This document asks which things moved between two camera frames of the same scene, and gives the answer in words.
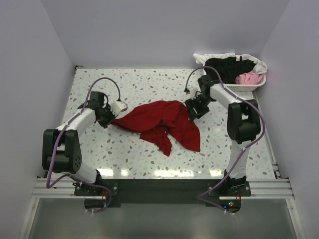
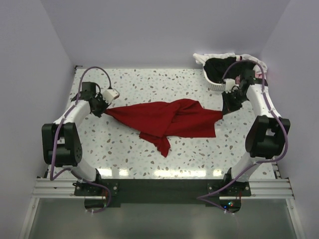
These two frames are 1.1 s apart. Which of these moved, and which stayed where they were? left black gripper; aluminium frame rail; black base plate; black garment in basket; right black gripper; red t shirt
Moved: right black gripper; red t shirt; left black gripper
Stayed: aluminium frame rail; black base plate; black garment in basket
